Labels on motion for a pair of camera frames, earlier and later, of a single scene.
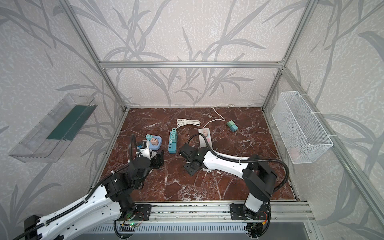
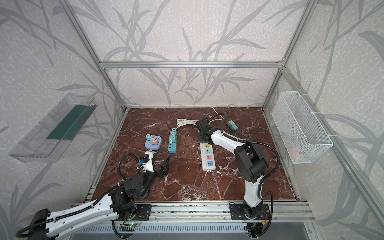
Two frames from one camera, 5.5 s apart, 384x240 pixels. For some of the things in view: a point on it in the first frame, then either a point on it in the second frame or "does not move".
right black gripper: [186, 153] to [202, 126]
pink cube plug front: [154, 141] does not move
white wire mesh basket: [303, 139] does not move
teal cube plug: [148, 137] does not move
